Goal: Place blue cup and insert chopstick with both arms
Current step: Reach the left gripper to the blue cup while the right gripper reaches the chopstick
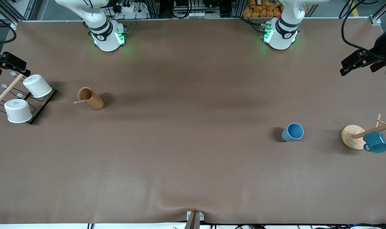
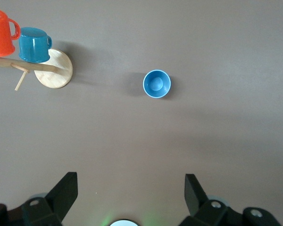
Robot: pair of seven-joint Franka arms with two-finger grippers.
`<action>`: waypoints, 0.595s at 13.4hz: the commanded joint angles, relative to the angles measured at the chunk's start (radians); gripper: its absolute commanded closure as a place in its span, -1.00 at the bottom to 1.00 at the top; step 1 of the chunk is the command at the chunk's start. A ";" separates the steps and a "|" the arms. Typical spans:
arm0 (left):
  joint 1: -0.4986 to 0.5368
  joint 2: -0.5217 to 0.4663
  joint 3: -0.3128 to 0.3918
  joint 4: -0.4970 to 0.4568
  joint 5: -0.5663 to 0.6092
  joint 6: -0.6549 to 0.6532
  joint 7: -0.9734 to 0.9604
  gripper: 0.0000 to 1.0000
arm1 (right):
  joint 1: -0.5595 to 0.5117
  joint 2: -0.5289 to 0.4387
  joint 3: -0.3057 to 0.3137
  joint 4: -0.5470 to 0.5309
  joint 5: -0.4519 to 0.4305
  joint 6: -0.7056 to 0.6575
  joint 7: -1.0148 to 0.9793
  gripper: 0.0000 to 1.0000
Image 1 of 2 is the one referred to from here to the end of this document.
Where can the pink chopstick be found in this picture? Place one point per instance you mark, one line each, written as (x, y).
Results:
(80, 101)

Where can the wooden mug tree stand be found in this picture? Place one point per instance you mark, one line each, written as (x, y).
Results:
(351, 136)

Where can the blue plastic cup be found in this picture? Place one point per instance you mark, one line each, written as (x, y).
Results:
(295, 131)

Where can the white paper cup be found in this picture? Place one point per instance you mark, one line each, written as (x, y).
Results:
(37, 86)
(18, 110)

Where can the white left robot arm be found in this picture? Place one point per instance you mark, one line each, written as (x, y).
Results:
(283, 31)

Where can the wooden cylinder chopstick holder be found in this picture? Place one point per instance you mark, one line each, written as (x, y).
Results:
(96, 101)

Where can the white connector block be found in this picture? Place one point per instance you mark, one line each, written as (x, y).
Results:
(197, 14)

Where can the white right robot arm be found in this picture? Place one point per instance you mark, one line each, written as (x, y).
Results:
(104, 31)

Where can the orange bag of snacks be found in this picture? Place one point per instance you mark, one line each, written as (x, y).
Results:
(262, 9)

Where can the teal enamel mug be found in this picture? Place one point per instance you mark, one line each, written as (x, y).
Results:
(375, 141)

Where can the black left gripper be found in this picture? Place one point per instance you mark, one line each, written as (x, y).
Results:
(381, 46)

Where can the brown table cover mat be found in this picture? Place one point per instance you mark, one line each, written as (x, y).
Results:
(192, 165)

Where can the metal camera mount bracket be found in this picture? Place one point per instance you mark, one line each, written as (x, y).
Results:
(194, 219)

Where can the aluminium frame profile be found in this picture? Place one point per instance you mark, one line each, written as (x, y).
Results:
(18, 9)
(382, 12)

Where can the white power strip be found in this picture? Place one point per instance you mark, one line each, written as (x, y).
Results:
(129, 8)

